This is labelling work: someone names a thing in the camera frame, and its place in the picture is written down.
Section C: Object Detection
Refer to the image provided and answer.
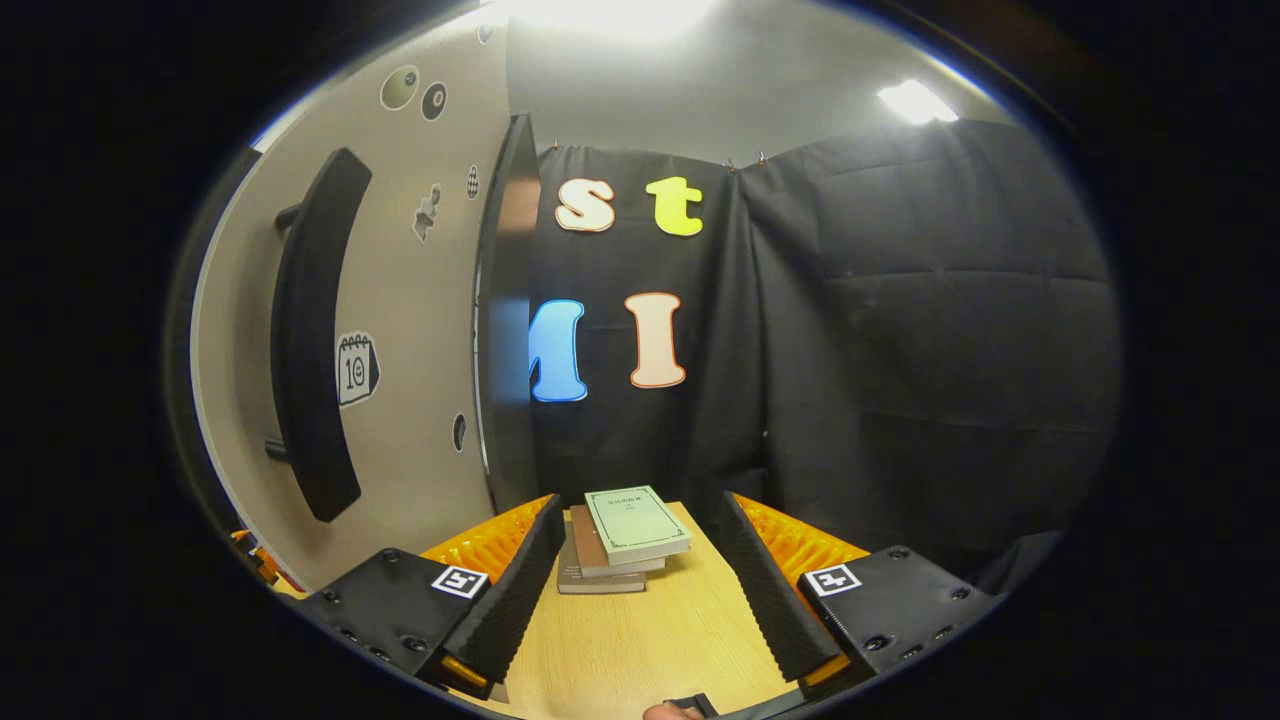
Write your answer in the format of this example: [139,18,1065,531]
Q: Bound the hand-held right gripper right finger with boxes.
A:
[720,490,1006,701]

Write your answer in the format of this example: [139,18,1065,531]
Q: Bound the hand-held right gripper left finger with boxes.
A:
[293,493,567,701]

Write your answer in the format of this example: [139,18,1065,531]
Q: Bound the black cabinet door handle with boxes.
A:
[265,147,374,524]

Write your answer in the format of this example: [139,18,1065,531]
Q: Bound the white cabinet door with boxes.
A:
[190,10,511,591]

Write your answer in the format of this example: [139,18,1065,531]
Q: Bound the grey book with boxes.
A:
[557,540,648,595]

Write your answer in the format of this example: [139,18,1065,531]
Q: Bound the brown book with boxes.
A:
[570,505,666,579]

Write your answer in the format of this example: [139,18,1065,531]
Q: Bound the green book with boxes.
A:
[584,485,693,566]

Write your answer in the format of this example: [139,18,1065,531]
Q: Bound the black backdrop cloth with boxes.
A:
[165,120,1121,581]

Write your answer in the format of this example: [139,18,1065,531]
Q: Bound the small ceiling light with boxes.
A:
[877,80,959,126]

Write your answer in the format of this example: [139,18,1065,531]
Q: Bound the long ceiling light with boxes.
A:
[480,0,721,41]

